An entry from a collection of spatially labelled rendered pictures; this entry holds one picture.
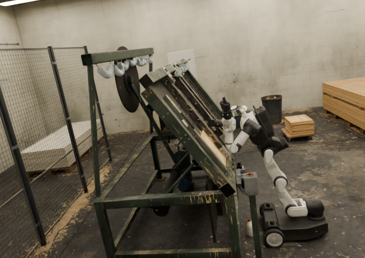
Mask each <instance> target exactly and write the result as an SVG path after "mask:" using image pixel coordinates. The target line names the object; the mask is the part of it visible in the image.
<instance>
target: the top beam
mask: <svg viewBox="0 0 365 258"><path fill-rule="evenodd" d="M182 61H185V59H181V60H179V61H176V62H175V63H176V64H178V63H180V62H182ZM179 66H180V67H181V66H182V67H183V66H184V63H183V64H181V65H179ZM164 67H165V68H166V69H167V70H168V72H170V74H173V73H174V72H175V71H176V70H175V69H174V68H173V67H172V65H171V64H169V65H166V66H164ZM167 76H168V74H167V73H166V72H165V71H164V70H163V68H162V67H161V68H158V69H157V70H154V71H151V72H149V73H146V74H145V75H144V76H143V77H142V78H140V79H139V82H140V83H141V85H142V86H143V87H144V88H145V89H147V88H148V87H149V86H150V85H154V84H156V83H157V82H159V81H161V80H163V79H164V78H166V77H167Z"/></svg>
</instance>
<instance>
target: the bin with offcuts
mask: <svg viewBox="0 0 365 258"><path fill-rule="evenodd" d="M261 100H262V106H264V107H265V109H266V111H267V112H268V114H269V116H270V118H271V121H272V124H279V123H281V122H282V95H269V96H264V97H261Z"/></svg>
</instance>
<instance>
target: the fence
mask: <svg viewBox="0 0 365 258"><path fill-rule="evenodd" d="M163 99H164V100H165V101H166V103H167V104H168V105H169V106H170V107H171V109H172V110H173V111H174V112H175V114H176V115H177V116H178V117H179V118H180V120H181V121H182V120H184V121H185V122H186V123H187V124H188V127H187V128H188V130H189V131H190V132H191V133H192V135H193V136H196V135H197V136H198V137H199V138H200V140H201V142H200V144H201V145H202V147H203V148H204V149H205V150H206V151H207V153H208V154H209V155H210V156H211V157H212V159H213V160H214V161H215V163H216V164H217V165H218V166H219V167H220V169H221V170H222V171H223V172H224V173H225V172H227V171H228V169H227V168H226V167H225V165H224V164H223V163H222V162H221V160H220V159H219V158H218V157H217V155H216V154H215V153H214V152H213V151H212V149H211V148H210V147H209V146H208V145H207V143H206V142H205V141H204V140H203V138H202V137H201V136H200V135H199V134H198V132H197V131H196V130H195V129H193V128H192V127H191V126H190V124H189V123H188V122H187V120H185V118H184V117H183V116H182V114H181V111H180V110H179V109H178V108H177V106H176V105H175V106H174V104H173V103H172V100H171V99H170V100H169V98H168V97H167V95H165V96H164V97H163Z"/></svg>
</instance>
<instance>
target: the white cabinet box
mask: <svg viewBox="0 0 365 258"><path fill-rule="evenodd" d="M167 57H168V63H169V64H172V63H174V62H176V61H179V60H181V59H185V60H187V59H189V58H191V60H189V61H188V63H189V65H191V68H190V69H189V70H190V72H191V73H192V74H193V76H194V77H195V78H196V79H197V80H198V77H197V70H196V62H195V58H194V50H193V49H191V50H187V51H180V52H173V53H168V54H167Z"/></svg>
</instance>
